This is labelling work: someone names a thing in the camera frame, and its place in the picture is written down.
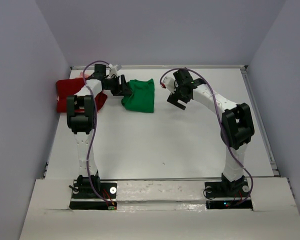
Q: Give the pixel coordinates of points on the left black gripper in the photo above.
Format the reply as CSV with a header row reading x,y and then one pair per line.
x,y
121,89

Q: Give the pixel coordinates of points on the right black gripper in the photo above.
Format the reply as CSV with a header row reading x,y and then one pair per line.
x,y
174,98

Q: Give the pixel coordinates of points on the green t shirt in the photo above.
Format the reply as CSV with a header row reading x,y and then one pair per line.
x,y
142,97

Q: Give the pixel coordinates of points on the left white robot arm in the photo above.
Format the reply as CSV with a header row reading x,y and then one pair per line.
x,y
81,117

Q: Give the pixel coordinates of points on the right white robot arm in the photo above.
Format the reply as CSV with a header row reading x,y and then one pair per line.
x,y
236,129

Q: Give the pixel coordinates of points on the pink folded t shirt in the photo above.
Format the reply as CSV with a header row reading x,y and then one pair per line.
x,y
84,75

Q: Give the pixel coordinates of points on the red folded t shirt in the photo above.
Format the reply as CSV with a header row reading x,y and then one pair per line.
x,y
69,87

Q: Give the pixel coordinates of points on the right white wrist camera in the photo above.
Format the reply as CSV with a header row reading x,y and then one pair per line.
x,y
168,83

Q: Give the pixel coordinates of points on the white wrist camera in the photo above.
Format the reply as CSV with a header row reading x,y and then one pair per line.
x,y
168,83
114,70

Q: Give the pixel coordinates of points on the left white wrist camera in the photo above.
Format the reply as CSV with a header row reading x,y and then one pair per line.
x,y
114,70

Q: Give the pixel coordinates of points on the aluminium table rail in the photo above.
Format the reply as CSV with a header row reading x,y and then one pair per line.
x,y
151,67

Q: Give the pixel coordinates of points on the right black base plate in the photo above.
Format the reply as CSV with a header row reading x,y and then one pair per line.
x,y
218,199

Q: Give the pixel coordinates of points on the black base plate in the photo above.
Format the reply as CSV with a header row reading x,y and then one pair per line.
x,y
218,199
84,198

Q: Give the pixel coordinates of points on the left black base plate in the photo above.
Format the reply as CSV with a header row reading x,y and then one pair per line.
x,y
84,198

